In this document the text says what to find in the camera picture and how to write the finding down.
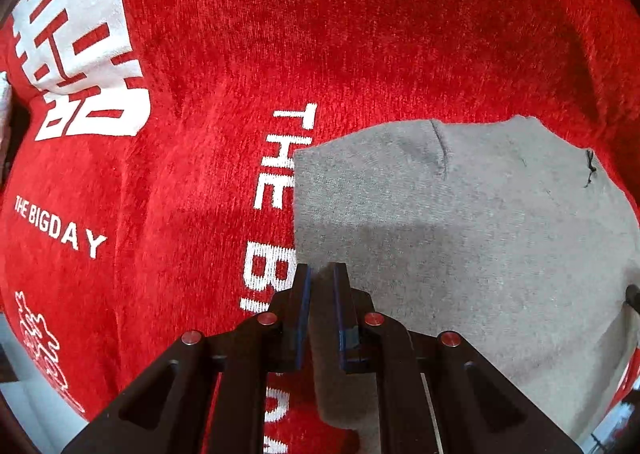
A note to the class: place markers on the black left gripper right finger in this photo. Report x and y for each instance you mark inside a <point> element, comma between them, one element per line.
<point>351,305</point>

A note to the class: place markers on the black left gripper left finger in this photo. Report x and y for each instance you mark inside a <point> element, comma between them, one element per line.
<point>292,309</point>

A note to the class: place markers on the grey knit garment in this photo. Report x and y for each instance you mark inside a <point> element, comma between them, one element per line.
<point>504,233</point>

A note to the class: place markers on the red blanket with white print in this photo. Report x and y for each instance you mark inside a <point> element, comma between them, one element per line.
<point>148,216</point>

